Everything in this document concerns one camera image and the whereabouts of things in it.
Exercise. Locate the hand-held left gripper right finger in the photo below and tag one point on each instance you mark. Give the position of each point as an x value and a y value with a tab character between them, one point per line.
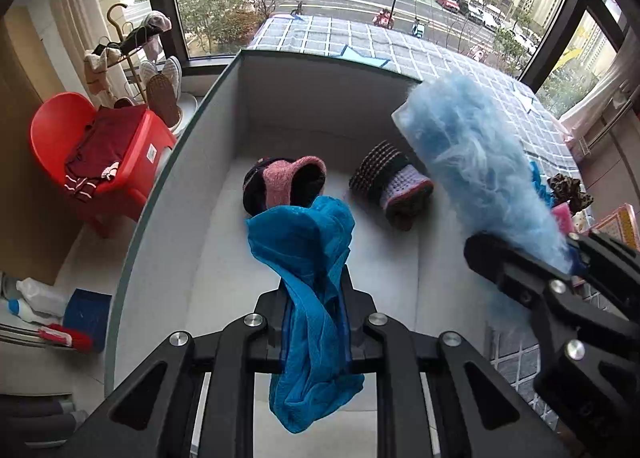
357	328

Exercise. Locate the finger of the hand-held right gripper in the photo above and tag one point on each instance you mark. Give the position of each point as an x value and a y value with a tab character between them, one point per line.
610	268
500	263

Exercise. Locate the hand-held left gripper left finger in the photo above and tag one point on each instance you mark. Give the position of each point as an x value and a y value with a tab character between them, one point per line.
270	318

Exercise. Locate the thin blue cloth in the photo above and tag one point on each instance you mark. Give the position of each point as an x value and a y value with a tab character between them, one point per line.
305	263

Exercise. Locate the leopard print scrunchie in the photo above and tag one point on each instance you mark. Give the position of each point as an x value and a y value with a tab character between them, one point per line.
567	190

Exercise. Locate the blue plush cloth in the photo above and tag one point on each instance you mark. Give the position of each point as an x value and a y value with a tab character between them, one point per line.
537	183

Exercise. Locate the grey storage box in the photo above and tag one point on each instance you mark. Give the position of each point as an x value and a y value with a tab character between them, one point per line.
210	238

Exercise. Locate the light blue fluffy cloth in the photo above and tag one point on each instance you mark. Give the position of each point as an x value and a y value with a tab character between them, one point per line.
475	163

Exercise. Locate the purple brown knit sock roll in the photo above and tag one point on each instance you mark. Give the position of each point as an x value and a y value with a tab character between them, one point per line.
395	188

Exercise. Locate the pink red striped sock roll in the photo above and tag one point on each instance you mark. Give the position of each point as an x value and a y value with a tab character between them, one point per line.
280	183

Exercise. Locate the yellow pink cardboard box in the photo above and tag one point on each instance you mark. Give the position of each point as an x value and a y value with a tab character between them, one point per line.
620	223

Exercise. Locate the small pink sponge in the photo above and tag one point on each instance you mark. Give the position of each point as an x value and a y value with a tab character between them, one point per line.
562	218

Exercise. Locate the white curtain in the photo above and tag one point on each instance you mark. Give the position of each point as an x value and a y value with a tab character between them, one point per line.
600	88

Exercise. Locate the blue dustpan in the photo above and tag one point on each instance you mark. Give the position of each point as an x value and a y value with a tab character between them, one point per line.
87	318

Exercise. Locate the red brush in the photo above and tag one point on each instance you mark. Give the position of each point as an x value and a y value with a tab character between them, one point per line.
65	335

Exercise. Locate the white plastic bottle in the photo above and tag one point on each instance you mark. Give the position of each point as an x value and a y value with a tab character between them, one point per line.
42	295

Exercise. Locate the grey checkered tablecloth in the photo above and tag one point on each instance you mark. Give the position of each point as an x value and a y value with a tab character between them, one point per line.
400	48

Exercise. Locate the dark red clothing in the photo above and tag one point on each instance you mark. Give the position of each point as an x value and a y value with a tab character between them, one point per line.
110	138

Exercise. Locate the brown soled slipper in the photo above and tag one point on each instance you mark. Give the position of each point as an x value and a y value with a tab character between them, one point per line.
162	98

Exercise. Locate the blue capped white bottle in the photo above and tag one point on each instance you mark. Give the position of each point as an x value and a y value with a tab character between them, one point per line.
25	310

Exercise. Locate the white slipper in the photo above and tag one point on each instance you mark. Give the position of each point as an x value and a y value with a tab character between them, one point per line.
147	73
173	71

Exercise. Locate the red plastic chair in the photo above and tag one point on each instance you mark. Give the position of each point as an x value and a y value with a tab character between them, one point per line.
50	128

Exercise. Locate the beige slipper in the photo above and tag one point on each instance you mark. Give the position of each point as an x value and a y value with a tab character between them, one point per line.
97	68

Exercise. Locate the gold shoe rack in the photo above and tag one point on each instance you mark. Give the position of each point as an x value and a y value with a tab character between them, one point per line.
132	46

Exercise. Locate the pink cloth on rack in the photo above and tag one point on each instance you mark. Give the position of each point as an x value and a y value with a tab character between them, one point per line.
155	26

